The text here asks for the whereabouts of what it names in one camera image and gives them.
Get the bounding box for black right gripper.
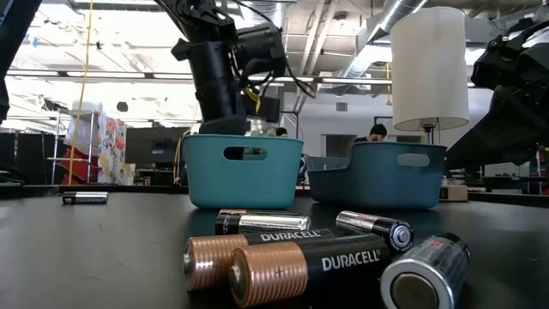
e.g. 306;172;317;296
445;19;549;171

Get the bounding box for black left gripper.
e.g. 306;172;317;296
195;81;252;136

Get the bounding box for copper black Duracell battery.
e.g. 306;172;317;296
217;208;302;217
227;233;392;309
183;227;335;294

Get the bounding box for silver black Energizer battery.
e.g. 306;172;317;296
214;213;312;237
62;191;110;206
379;233;473;309
335;209;416;255

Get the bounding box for yellow tape tag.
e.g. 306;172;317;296
243;87;262;114

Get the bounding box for green succulent in patterned pot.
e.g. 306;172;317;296
244;124;302;173

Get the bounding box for black monitor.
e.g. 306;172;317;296
124;126;190;165

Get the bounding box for teal plastic bin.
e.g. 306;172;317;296
182;134;305;210

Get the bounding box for white shade wooden base lamp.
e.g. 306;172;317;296
389;5;470;203

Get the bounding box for floral print cloth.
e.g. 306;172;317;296
96;113;136;186

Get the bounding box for person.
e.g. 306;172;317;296
353;123;389;145

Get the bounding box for blue plastic bin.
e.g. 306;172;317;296
305;141;448;210

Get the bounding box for white cloth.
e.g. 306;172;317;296
63;104;100;156

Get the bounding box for red shelf bins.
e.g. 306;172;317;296
59;148;100;186

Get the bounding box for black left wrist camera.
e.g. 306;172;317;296
247;94;282;124

